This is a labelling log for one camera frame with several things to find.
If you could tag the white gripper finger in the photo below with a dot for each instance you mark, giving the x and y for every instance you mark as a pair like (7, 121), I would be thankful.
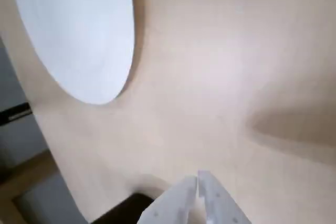
(173, 203)
(218, 205)

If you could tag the black round bin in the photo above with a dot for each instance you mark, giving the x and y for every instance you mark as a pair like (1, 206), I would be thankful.
(126, 211)

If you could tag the black bar object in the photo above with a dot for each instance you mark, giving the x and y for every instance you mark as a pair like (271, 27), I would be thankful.
(15, 113)

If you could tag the white paper plate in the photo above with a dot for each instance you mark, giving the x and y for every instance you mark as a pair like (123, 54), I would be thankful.
(78, 37)

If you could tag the wooden frame furniture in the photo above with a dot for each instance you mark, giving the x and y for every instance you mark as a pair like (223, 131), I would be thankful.
(26, 171)

